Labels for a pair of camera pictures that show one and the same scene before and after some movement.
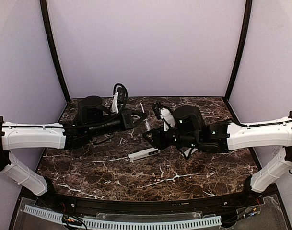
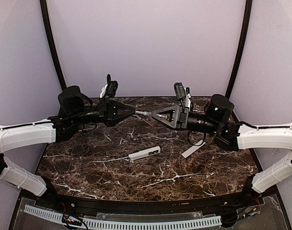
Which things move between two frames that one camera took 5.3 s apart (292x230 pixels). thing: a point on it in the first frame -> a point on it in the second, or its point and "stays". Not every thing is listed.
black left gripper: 123,119 -> 106,111
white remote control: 149,152 stays
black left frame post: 49,28 stays
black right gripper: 163,140 -> 183,117
